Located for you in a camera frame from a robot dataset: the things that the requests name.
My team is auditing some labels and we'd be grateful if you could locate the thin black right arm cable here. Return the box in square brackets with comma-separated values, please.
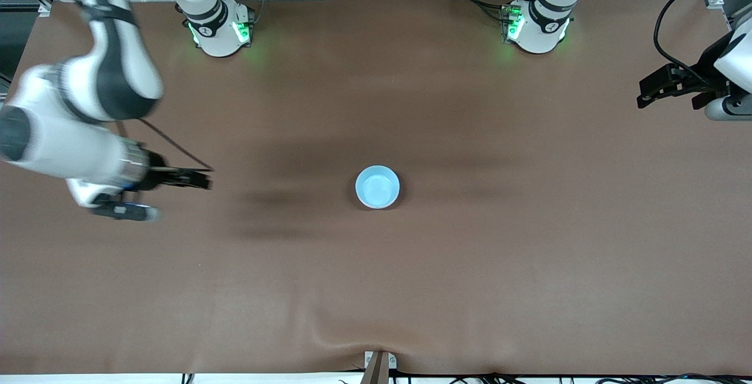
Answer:
[138, 117, 213, 171]

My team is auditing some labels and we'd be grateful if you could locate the brown table cloth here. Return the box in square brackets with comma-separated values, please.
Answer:
[0, 0, 752, 376]

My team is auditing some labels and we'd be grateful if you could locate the metal bracket with brown post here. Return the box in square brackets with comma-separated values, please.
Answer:
[363, 350, 398, 384]

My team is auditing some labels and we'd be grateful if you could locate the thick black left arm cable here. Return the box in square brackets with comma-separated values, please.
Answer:
[653, 0, 752, 79]

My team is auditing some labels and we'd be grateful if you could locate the light blue round plate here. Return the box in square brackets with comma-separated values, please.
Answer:
[355, 165, 401, 210]

